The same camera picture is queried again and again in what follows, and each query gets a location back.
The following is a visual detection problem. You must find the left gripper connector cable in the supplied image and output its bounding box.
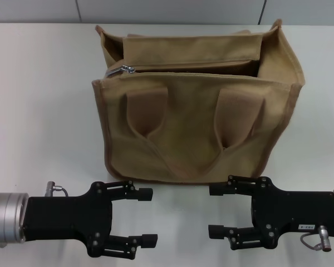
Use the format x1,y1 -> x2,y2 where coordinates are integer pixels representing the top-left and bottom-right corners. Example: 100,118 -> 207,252
45,181 -> 70,199

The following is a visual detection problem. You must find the silver metal zipper pull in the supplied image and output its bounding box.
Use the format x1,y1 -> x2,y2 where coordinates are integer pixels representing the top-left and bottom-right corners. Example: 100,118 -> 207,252
105,64 -> 136,77

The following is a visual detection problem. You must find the right gripper connector cable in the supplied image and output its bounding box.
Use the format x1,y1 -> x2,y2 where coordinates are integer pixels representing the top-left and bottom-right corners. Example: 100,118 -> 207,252
300,225 -> 333,253

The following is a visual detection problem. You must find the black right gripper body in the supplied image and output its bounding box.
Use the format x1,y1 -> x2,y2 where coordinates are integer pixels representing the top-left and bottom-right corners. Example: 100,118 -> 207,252
250,177 -> 334,250

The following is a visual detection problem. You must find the khaki canvas food bag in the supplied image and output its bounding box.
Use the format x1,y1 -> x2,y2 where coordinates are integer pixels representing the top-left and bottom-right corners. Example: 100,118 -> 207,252
91,18 -> 307,186

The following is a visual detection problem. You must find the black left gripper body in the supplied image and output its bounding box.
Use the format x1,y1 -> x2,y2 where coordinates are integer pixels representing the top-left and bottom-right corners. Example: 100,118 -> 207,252
23,181 -> 115,258

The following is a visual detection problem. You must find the gripper connector cable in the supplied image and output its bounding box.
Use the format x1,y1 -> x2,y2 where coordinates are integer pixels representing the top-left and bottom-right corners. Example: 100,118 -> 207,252
45,181 -> 70,199
300,225 -> 333,253

